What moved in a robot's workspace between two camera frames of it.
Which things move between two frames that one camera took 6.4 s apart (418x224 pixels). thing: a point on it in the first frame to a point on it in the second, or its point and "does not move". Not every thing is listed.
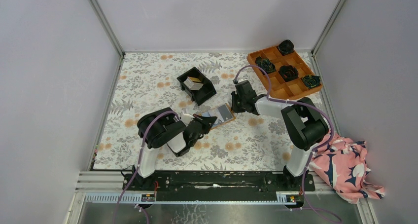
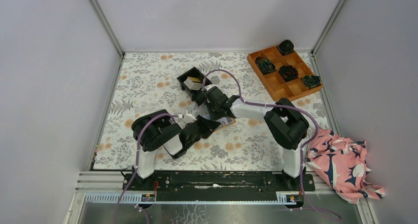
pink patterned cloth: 342,164 does not move
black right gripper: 234,96 to 212,117
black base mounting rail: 212,185 does not move
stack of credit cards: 193,83 does not move
